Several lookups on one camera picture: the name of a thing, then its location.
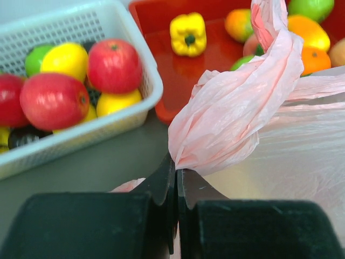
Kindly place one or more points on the orange green mango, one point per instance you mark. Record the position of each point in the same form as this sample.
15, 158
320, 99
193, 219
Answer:
238, 24

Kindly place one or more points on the yellow lemon front right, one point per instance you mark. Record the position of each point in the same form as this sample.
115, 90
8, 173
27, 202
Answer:
112, 103

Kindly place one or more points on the pink plastic bag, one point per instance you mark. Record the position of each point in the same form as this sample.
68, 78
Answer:
264, 131

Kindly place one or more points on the red plastic tray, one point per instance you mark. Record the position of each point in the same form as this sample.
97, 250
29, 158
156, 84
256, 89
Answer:
179, 74

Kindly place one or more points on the pink yellow peach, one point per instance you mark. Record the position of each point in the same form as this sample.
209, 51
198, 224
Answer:
337, 54

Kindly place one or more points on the yellow bell pepper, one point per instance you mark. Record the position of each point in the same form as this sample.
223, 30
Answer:
188, 35

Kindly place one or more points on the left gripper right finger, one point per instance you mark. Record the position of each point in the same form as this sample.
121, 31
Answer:
214, 226

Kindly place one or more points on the white perforated plastic basket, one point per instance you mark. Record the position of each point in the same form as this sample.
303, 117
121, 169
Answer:
93, 20

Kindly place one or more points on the small green apple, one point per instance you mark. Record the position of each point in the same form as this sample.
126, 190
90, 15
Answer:
241, 61

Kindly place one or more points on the red apple left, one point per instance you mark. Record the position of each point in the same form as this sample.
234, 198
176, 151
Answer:
11, 111

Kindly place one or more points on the red apple middle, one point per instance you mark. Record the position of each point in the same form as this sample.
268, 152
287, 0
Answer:
54, 101

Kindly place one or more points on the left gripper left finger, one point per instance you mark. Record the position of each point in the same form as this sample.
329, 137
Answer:
136, 224

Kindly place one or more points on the yellow lemon top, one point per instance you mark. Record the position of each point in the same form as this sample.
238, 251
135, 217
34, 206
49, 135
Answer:
68, 58

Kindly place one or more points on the red apple right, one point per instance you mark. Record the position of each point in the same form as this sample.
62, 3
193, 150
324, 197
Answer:
114, 66

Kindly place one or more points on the large green apple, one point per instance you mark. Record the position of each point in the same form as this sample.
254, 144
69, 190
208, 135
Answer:
317, 10

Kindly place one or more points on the peach with leaf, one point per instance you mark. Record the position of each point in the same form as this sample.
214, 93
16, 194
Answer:
252, 47

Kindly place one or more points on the green lime in basket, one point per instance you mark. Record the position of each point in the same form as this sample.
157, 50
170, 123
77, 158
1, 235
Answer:
34, 58

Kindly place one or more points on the yellow lemon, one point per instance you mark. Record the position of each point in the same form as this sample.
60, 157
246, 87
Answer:
68, 58
4, 135
112, 103

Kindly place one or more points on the yellow orange mango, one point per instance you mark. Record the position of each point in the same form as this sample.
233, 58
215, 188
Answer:
310, 31

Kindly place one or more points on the orange tangerine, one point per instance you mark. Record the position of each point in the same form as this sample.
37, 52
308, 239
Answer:
314, 60

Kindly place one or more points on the red apple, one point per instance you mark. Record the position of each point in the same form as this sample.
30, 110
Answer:
11, 111
54, 101
114, 66

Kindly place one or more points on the yellow lemon front left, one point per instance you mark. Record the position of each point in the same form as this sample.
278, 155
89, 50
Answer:
4, 135

